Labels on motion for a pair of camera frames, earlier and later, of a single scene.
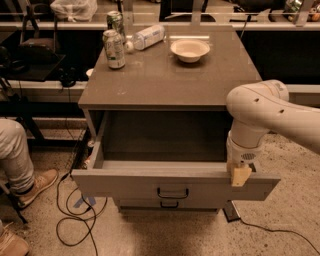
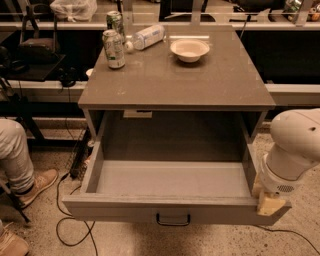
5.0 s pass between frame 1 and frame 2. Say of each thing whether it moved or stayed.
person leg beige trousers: stayed
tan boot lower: stayed
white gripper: moved
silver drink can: stayed
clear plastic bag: stayed
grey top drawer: moved
